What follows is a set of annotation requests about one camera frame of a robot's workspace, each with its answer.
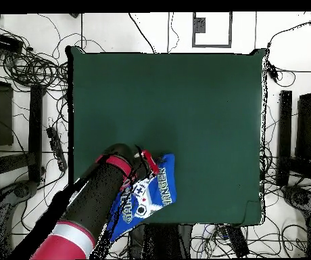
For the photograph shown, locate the dark green table cloth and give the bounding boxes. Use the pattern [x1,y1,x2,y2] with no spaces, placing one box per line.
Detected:
[64,45,267,228]

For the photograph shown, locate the black power strip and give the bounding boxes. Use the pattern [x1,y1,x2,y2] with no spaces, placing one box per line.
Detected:
[46,126,69,172]
[221,225,250,259]

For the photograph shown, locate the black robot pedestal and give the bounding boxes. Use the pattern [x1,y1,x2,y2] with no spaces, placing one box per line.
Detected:
[129,224,193,259]

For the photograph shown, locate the black power adapter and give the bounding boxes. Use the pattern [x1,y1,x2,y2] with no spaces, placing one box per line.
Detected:
[266,61,280,83]

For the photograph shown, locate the tangled black cables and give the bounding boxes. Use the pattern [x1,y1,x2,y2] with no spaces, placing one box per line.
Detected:
[0,13,70,94]
[190,146,308,259]

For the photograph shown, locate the grey wheeled base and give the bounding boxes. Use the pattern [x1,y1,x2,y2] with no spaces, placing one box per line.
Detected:
[281,185,311,227]
[0,179,40,259]

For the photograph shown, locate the blue printed t-shirt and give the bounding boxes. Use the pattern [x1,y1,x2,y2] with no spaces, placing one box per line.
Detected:
[107,153,177,243]

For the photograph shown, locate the black frame stand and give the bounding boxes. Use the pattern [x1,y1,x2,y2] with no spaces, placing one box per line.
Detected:
[276,68,311,188]
[0,60,45,190]

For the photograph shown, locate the grey square frame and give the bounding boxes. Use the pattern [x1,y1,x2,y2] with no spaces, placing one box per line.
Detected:
[191,11,233,49]

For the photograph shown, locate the black electronics box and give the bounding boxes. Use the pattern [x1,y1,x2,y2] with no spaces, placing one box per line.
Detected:
[0,31,24,54]

